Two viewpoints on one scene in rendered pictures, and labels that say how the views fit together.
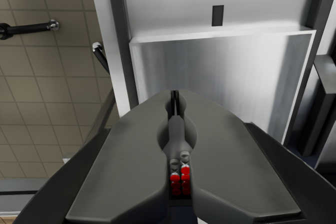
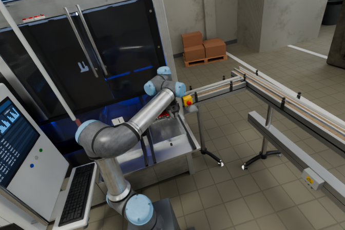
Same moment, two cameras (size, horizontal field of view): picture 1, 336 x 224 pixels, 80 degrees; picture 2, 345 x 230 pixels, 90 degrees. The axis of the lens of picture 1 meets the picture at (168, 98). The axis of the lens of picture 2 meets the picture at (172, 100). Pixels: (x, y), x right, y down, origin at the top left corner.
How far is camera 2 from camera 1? 1.04 m
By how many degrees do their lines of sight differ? 27
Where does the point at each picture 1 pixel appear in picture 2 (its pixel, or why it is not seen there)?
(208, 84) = (168, 133)
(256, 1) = (164, 148)
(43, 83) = (241, 140)
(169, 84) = (177, 131)
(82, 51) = (227, 160)
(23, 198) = (205, 97)
